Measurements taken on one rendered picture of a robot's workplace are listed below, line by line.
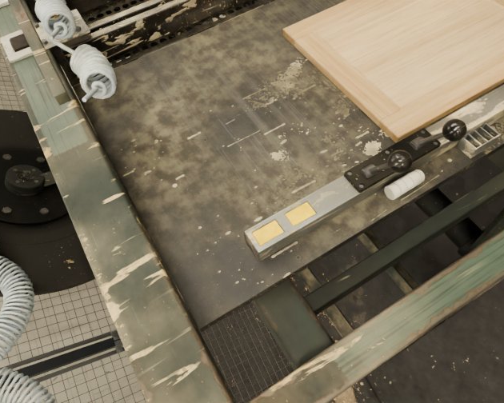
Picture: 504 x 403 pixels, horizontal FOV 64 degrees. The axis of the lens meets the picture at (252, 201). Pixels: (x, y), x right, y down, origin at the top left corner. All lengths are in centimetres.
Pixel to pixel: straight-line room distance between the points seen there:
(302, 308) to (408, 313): 18
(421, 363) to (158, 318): 220
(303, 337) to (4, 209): 96
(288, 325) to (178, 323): 21
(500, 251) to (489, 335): 169
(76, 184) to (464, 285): 68
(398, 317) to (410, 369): 208
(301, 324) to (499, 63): 75
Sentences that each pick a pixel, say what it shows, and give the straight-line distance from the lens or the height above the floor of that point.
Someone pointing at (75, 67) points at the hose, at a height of 188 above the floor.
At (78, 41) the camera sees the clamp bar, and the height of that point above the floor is 179.
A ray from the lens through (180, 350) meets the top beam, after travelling 61.
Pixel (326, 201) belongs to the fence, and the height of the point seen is 156.
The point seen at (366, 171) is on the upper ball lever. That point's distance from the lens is 78.
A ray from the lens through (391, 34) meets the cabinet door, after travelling 114.
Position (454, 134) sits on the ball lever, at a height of 145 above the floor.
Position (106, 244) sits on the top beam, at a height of 191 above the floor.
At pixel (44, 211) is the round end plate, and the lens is 138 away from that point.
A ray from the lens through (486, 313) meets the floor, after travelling 242.
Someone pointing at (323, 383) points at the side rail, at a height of 173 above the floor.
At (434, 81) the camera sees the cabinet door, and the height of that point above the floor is 121.
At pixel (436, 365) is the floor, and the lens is 265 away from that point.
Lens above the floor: 215
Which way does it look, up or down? 41 degrees down
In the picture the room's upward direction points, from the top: 98 degrees counter-clockwise
